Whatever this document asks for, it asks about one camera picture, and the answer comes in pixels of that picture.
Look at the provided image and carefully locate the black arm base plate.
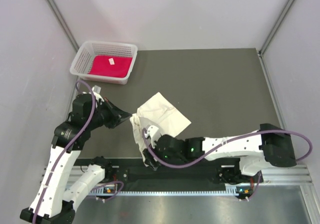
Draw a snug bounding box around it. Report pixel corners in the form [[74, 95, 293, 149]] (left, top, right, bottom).
[[74, 158, 241, 185]]

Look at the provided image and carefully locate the aluminium frame post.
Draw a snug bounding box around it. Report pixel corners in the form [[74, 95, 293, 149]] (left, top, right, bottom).
[[45, 0, 79, 52], [258, 0, 296, 57]]

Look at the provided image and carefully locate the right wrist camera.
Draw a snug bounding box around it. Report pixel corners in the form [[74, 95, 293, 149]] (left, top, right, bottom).
[[144, 125, 161, 142]]

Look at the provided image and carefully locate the white slotted cable duct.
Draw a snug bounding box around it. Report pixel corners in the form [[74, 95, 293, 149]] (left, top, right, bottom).
[[49, 185, 251, 197]]

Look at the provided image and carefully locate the left aluminium frame post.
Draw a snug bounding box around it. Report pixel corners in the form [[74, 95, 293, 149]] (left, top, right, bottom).
[[45, 0, 79, 52]]

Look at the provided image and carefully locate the red folded t shirt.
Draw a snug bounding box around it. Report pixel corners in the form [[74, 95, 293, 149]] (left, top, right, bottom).
[[88, 55, 132, 78]]

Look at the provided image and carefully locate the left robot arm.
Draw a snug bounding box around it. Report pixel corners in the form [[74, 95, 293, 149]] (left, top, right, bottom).
[[20, 92, 131, 223]]

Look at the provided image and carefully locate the aluminium front rail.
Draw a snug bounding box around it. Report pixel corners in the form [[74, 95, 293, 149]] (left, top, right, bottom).
[[67, 165, 313, 186]]

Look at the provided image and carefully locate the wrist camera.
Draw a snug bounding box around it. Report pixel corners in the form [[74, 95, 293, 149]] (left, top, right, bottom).
[[92, 85, 101, 95], [144, 125, 161, 142]]

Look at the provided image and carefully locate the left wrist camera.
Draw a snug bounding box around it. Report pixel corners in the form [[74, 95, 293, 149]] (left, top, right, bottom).
[[92, 85, 101, 95]]

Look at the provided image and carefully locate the right aluminium frame post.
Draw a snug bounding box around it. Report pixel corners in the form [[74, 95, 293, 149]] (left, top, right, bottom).
[[258, 0, 296, 57]]

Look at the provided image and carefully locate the white plastic laundry basket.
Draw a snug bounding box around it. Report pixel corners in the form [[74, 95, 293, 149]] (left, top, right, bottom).
[[69, 41, 138, 85]]

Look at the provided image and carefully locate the white t shirt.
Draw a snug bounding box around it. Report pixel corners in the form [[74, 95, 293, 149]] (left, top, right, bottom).
[[129, 92, 191, 154]]

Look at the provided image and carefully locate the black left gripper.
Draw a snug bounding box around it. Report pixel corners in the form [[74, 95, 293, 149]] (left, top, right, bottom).
[[87, 97, 132, 130]]

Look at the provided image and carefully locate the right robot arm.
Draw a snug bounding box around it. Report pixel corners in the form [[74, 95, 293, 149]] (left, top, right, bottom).
[[141, 123, 297, 182]]

